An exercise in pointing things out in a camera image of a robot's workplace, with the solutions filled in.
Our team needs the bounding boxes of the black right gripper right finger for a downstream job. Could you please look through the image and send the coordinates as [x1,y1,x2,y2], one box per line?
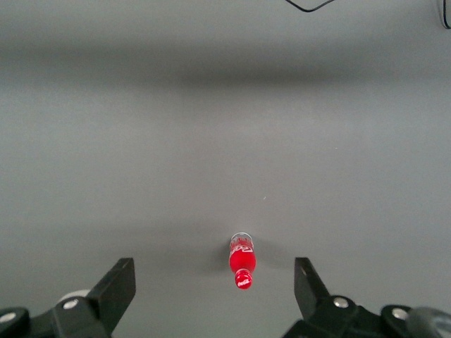
[283,256,424,338]

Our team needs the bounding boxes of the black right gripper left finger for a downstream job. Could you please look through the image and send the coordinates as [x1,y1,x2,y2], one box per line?
[0,257,137,338]

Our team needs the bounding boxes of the red cola bottle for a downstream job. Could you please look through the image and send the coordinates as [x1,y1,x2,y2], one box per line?
[228,231,257,291]

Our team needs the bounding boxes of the thin black cable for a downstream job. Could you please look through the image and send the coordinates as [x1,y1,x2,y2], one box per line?
[284,0,335,13]
[436,0,451,30]

